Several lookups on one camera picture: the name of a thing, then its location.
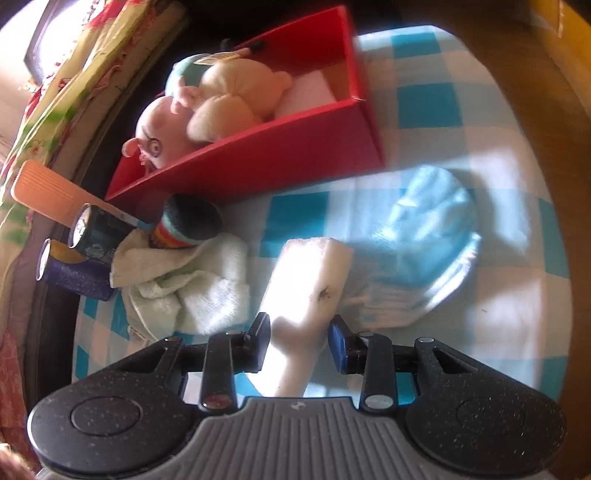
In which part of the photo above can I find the white sponge block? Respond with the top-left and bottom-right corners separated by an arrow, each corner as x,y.
274,70 -> 337,119
249,237 -> 353,397

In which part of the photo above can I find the blue mask under sponge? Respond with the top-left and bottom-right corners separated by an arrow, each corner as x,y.
339,278 -> 449,330

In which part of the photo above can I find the white towel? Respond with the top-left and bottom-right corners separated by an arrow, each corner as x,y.
110,229 -> 250,341

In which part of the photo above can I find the pink pig plush toy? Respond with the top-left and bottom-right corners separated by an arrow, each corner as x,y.
121,53 -> 208,171

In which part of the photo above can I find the orange ribbed bottle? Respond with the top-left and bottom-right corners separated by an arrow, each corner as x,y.
11,160 -> 151,230

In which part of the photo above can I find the red cardboard box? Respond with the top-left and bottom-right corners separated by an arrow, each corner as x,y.
105,6 -> 385,218

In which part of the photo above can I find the cream plush toy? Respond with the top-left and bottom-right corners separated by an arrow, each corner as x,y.
175,58 -> 293,143

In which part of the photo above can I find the blue checkered cloth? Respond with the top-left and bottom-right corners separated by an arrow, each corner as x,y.
72,24 -> 574,402

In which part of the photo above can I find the wooden wardrobe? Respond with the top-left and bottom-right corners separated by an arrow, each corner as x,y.
526,0 -> 591,121

